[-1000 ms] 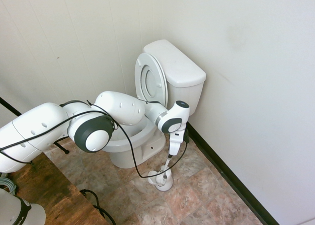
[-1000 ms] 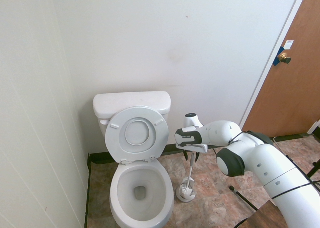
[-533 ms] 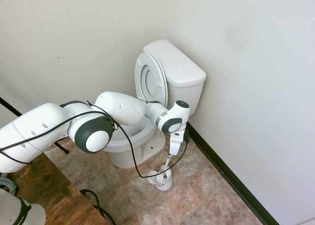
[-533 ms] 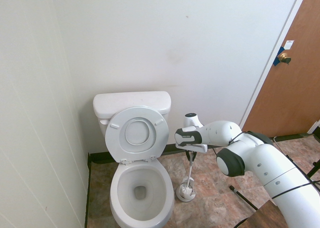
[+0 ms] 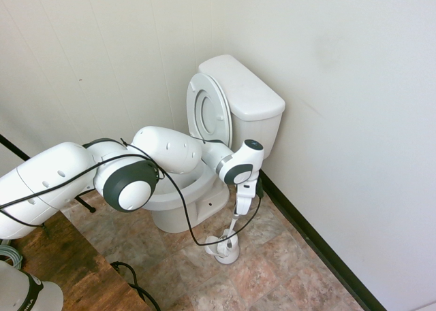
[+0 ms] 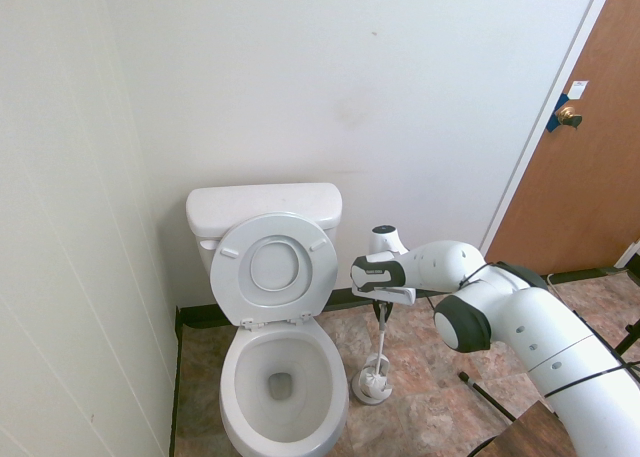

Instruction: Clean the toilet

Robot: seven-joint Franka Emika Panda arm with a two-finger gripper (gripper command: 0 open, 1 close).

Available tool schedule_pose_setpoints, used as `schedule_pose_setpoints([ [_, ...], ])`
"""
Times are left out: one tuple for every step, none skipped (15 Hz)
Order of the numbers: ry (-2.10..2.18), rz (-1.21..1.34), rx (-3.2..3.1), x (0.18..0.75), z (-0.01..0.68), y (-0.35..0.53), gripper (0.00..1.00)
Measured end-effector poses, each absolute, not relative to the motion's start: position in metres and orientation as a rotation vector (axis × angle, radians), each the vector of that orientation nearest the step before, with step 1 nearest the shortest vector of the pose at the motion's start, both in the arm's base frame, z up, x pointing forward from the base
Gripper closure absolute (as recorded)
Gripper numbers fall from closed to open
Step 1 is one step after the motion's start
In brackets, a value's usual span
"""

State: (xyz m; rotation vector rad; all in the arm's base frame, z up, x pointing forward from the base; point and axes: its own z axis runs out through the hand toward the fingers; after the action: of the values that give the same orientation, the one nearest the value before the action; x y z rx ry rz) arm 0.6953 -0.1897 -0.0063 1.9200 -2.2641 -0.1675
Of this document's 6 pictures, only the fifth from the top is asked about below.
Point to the white ceramic toilet bowl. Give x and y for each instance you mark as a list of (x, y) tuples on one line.
[(177, 219)]

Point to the white toilet brush holder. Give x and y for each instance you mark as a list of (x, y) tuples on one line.
[(229, 256)]

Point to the white toilet tank lid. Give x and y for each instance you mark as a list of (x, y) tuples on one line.
[(238, 83)]

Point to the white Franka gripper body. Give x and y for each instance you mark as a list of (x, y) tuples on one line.
[(246, 197)]

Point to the white toilet seat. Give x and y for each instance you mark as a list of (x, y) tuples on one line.
[(192, 100)]

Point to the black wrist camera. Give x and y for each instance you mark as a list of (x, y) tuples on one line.
[(259, 188)]

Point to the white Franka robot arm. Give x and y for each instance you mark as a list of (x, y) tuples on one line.
[(163, 147)]

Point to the white toilet brush grey grip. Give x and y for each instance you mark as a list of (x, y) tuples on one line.
[(229, 231)]

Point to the white toilet tank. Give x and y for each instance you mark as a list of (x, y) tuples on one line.
[(259, 130)]

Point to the brown wooden table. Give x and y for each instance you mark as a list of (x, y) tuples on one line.
[(85, 277)]

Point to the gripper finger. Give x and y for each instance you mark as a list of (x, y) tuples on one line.
[(235, 216)]

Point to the black baseboard behind toilet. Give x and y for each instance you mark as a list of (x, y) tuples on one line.
[(306, 229)]

